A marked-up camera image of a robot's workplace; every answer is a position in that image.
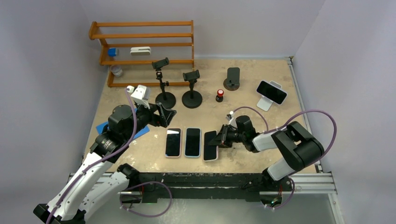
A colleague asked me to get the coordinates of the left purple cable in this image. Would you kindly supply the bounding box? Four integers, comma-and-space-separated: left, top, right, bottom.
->
44, 88, 138, 224

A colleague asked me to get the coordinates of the blue flat sheet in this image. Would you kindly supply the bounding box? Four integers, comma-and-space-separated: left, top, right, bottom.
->
96, 121, 150, 140

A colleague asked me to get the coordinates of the blue case phone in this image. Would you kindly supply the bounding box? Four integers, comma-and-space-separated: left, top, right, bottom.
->
184, 127, 201, 158

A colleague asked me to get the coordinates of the black phone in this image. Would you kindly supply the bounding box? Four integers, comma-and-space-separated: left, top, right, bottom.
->
256, 81, 288, 105

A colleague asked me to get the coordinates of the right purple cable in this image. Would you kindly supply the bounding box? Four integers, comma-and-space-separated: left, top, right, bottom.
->
230, 106, 337, 169

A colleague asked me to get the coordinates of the black tall phone stand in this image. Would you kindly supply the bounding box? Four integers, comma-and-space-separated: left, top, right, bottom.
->
151, 57, 176, 109

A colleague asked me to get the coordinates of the dark round phone stand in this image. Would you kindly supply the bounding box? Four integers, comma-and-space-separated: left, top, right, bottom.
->
223, 67, 240, 91

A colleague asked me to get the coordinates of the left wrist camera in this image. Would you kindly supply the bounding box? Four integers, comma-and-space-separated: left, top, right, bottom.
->
126, 84, 151, 109

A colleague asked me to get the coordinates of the wooden shelf rack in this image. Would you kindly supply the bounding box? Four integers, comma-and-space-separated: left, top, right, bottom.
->
88, 20, 195, 87

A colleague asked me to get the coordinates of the pink case phone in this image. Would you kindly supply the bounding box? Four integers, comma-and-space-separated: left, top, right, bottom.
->
165, 128, 182, 158

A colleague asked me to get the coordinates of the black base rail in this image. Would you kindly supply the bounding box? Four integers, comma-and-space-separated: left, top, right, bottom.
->
126, 172, 292, 204

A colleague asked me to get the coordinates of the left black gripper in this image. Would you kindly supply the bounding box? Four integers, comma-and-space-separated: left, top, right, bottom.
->
124, 99, 175, 140

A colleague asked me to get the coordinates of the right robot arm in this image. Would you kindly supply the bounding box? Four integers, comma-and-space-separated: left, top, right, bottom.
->
208, 115, 325, 190

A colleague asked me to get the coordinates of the white case phone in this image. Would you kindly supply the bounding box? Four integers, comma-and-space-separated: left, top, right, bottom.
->
203, 131, 218, 162

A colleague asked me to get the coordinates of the white folding phone stand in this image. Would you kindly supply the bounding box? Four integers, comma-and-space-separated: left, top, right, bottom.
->
257, 81, 282, 111

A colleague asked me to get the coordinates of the black round-base phone stand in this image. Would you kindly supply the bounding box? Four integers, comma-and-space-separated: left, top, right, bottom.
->
182, 70, 203, 109

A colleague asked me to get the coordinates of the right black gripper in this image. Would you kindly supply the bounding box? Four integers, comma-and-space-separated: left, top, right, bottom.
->
209, 124, 245, 148

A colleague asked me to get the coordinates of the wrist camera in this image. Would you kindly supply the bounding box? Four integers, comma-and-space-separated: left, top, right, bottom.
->
226, 111, 237, 127
126, 84, 151, 109

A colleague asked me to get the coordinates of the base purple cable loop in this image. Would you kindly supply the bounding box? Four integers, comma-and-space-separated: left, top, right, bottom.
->
119, 181, 173, 218

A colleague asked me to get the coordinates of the white clip object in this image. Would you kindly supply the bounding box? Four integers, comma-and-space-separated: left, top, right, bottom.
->
130, 46, 151, 56

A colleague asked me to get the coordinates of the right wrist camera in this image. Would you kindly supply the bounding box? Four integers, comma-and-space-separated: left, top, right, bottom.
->
226, 111, 237, 127

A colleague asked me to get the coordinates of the blue white small object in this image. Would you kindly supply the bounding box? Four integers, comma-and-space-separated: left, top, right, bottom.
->
107, 48, 119, 57

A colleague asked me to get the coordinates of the red capped small bottle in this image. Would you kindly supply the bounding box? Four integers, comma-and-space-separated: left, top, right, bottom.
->
215, 89, 224, 102

